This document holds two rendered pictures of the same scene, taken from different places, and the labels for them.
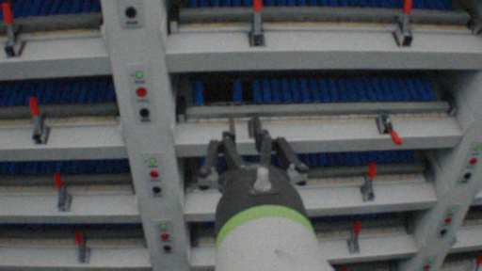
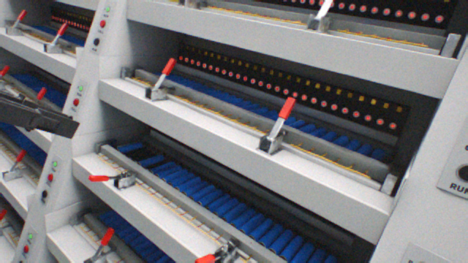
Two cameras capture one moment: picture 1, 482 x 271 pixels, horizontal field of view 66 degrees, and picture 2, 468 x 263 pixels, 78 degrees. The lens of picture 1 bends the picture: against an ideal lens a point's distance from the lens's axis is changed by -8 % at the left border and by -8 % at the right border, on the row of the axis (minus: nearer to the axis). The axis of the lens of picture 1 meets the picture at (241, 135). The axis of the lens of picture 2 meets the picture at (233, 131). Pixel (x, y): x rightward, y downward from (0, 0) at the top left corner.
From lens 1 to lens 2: 0.60 m
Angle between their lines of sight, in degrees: 43
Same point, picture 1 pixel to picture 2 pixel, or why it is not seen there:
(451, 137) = not seen: outside the picture
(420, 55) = (277, 169)
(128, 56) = (83, 73)
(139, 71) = (82, 85)
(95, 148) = (40, 134)
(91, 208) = (17, 189)
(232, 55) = (129, 98)
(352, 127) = (194, 237)
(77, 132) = not seen: hidden behind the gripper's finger
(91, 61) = (69, 69)
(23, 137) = not seen: hidden behind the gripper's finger
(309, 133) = (154, 212)
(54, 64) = (55, 63)
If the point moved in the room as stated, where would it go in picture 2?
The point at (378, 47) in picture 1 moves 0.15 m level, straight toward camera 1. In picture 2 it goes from (235, 140) to (145, 113)
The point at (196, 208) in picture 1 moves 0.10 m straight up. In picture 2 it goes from (57, 237) to (71, 197)
